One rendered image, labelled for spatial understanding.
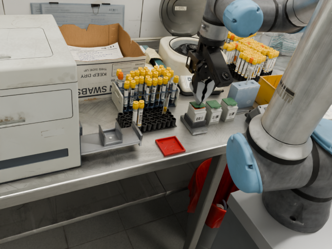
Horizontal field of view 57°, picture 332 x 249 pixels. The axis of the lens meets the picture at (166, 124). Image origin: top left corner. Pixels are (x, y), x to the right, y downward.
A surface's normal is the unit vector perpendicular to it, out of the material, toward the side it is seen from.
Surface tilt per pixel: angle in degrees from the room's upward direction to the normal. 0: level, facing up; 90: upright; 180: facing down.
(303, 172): 66
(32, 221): 0
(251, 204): 1
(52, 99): 90
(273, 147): 50
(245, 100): 90
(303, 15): 126
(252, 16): 90
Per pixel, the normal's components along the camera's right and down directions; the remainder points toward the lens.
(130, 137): 0.15, -0.78
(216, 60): 0.36, -0.37
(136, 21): 0.43, 0.60
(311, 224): 0.07, 0.35
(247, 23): 0.22, 0.62
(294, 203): -0.56, 0.15
